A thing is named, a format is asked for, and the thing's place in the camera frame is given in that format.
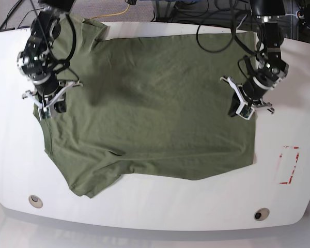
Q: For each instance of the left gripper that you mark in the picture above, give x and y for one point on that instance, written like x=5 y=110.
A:
x=242 y=105

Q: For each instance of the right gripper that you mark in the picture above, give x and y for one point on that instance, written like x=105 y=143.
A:
x=56 y=100

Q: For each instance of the green t-shirt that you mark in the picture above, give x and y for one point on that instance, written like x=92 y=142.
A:
x=151 y=105

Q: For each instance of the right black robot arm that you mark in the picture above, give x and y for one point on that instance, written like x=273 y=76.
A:
x=38 y=63

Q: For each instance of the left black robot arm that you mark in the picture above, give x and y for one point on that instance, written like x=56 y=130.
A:
x=265 y=67

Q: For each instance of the red tape rectangle marking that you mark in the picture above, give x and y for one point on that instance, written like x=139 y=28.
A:
x=287 y=164

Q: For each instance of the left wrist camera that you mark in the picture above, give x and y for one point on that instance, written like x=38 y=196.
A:
x=247 y=112

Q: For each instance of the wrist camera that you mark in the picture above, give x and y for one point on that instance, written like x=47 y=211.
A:
x=247 y=112
x=46 y=113

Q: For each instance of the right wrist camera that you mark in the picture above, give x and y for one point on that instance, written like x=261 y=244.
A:
x=46 y=113

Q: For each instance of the left table cable grommet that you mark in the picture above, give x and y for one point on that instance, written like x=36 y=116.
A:
x=35 y=201

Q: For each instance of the table cable grommet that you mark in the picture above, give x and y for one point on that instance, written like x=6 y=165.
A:
x=35 y=201
x=261 y=214

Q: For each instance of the right table cable grommet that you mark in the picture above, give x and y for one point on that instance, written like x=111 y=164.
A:
x=261 y=214

